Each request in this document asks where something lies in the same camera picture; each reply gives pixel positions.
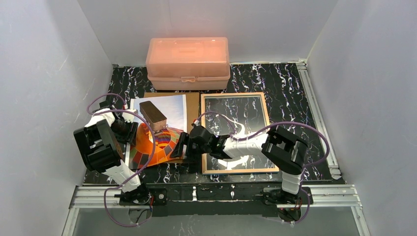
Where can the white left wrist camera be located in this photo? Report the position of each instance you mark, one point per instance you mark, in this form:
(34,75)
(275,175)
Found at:
(129,115)

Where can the hot air balloon photo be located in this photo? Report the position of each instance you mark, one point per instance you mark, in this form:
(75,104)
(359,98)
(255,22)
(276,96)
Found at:
(167,116)

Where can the clear acrylic frame sheet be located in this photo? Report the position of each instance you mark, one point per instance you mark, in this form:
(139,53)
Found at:
(238,123)

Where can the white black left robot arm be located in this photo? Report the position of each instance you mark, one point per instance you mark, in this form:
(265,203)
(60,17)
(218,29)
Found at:
(100,144)

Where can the blue wooden picture frame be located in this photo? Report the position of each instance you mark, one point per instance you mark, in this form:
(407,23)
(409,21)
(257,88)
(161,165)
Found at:
(241,171)

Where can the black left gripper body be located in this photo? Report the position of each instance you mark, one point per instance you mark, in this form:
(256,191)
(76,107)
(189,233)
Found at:
(131,129)

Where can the aluminium front mounting rail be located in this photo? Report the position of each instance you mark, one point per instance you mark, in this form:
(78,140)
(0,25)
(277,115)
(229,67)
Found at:
(334,195)

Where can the translucent pink plastic storage box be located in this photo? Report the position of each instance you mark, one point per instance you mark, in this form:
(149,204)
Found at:
(188,63)

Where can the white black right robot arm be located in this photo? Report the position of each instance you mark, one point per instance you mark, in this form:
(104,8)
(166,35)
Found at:
(284,149)

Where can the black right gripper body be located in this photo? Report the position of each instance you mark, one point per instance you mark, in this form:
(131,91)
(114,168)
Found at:
(188,145)

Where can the brown cardboard backing board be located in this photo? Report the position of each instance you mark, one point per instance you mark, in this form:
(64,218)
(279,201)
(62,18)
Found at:
(192,104)

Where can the aluminium right side rail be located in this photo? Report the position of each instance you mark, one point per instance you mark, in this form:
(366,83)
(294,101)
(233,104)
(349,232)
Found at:
(318,118)

